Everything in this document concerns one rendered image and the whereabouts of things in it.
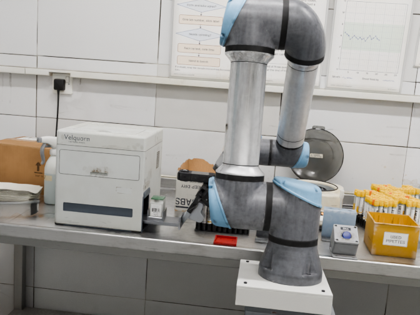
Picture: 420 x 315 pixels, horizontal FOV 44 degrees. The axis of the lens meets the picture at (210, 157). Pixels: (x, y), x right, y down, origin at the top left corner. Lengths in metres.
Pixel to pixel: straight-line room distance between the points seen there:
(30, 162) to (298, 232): 1.18
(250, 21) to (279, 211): 0.43
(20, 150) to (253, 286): 1.19
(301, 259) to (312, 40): 0.49
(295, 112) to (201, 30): 0.91
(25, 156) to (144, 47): 0.65
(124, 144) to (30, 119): 0.87
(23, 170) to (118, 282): 0.69
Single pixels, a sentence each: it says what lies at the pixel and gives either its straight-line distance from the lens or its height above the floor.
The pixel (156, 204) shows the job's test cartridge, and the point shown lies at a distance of 1.60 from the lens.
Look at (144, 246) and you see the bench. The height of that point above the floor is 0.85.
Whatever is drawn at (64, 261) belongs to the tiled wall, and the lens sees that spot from 2.45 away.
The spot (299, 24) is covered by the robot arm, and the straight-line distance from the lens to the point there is 1.19.
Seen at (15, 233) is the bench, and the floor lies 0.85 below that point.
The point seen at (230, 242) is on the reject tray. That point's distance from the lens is 1.58.
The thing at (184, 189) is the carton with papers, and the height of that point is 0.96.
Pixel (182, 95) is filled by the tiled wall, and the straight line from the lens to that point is 2.16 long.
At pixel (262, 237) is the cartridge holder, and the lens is 1.61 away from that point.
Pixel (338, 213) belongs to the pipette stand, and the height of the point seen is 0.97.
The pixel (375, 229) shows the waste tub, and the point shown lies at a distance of 1.62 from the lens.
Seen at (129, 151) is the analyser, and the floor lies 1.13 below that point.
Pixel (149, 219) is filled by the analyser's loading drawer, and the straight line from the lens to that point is 1.61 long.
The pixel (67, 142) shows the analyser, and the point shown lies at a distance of 1.62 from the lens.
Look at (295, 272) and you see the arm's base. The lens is 1.20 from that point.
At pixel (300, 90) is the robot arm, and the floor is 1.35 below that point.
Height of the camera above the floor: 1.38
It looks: 9 degrees down
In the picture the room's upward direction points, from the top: 4 degrees clockwise
